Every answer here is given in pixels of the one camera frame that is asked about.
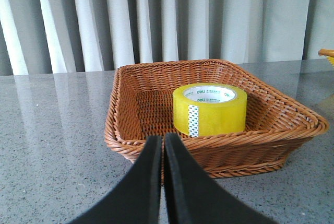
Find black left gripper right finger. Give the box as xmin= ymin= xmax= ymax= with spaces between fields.
xmin=164 ymin=133 xmax=274 ymax=223

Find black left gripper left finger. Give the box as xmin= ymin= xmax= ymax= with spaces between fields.
xmin=71 ymin=136 xmax=162 ymax=223

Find yellow packing tape roll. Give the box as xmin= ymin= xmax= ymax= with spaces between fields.
xmin=172 ymin=83 xmax=247 ymax=137

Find brown wicker basket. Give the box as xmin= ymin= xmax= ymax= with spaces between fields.
xmin=105 ymin=59 xmax=329 ymax=178

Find yellow woven basket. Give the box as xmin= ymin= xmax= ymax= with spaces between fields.
xmin=318 ymin=49 xmax=334 ymax=66

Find white pleated curtain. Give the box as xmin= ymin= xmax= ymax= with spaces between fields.
xmin=1 ymin=0 xmax=333 ymax=75

